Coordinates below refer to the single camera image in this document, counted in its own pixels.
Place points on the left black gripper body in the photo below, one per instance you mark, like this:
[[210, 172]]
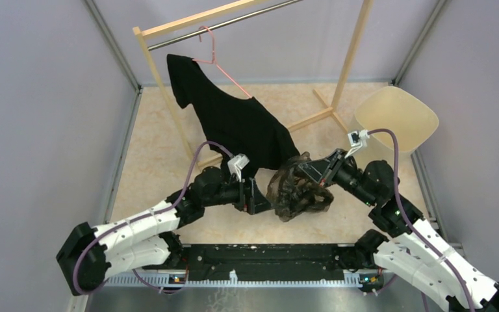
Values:
[[246, 201]]

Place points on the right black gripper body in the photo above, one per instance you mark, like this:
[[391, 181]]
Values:
[[332, 165]]

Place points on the dark translucent trash bag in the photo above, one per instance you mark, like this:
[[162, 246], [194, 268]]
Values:
[[291, 192]]

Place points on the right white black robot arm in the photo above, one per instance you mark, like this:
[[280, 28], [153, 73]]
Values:
[[404, 242]]

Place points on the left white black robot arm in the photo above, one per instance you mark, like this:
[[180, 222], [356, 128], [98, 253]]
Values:
[[93, 254]]

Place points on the beige plastic trash bin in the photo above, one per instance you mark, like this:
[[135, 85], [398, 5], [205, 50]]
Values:
[[390, 107]]

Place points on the black t-shirt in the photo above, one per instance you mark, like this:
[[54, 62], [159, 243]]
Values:
[[242, 126]]

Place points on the metal hanging rod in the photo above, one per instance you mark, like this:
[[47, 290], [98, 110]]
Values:
[[223, 24]]

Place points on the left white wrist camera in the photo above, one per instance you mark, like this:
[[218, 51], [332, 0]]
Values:
[[236, 165]]

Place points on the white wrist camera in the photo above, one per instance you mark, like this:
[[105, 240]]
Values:
[[358, 140], [236, 165]]

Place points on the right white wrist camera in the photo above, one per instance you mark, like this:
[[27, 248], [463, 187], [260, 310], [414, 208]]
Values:
[[358, 140]]

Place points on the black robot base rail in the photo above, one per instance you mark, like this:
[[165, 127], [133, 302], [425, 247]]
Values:
[[272, 262]]

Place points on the pink wire hanger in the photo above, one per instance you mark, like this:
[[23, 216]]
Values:
[[214, 60]]

